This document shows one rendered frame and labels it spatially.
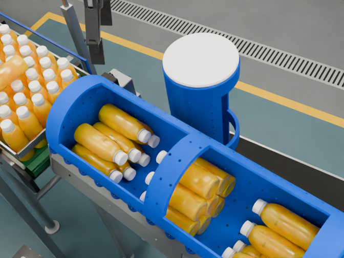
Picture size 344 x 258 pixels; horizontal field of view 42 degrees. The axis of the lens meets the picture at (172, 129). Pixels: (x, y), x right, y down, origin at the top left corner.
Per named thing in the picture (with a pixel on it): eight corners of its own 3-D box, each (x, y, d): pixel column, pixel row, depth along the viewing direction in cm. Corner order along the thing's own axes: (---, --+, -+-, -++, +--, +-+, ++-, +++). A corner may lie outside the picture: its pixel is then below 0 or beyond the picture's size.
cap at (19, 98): (26, 102, 155) (24, 99, 153) (15, 105, 154) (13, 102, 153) (25, 94, 157) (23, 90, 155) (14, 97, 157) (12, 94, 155)
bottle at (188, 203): (190, 226, 116) (143, 193, 124) (203, 217, 122) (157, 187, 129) (198, 205, 114) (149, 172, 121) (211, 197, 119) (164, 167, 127)
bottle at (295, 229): (317, 250, 114) (260, 215, 121) (328, 228, 112) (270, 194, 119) (309, 258, 108) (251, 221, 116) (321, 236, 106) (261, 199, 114)
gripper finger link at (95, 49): (97, 33, 91) (95, 42, 89) (100, 51, 95) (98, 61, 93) (90, 32, 91) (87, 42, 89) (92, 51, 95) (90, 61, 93)
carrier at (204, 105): (192, 213, 222) (246, 197, 224) (173, 98, 153) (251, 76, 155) (177, 167, 240) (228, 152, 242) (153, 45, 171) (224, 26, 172)
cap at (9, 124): (6, 121, 150) (4, 117, 149) (16, 124, 149) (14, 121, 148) (-1, 129, 148) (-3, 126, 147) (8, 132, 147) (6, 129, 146)
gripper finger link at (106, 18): (96, 0, 101) (97, -2, 101) (99, 25, 106) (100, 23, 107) (109, 0, 101) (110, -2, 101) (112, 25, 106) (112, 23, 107)
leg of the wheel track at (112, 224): (129, 264, 226) (99, 207, 176) (121, 257, 229) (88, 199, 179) (136, 255, 228) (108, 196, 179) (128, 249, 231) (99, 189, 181)
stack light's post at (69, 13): (122, 160, 265) (66, 10, 178) (117, 157, 267) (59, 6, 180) (126, 156, 266) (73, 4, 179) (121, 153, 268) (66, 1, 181)
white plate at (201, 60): (173, 94, 153) (173, 97, 153) (250, 73, 154) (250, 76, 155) (154, 43, 169) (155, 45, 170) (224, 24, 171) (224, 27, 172)
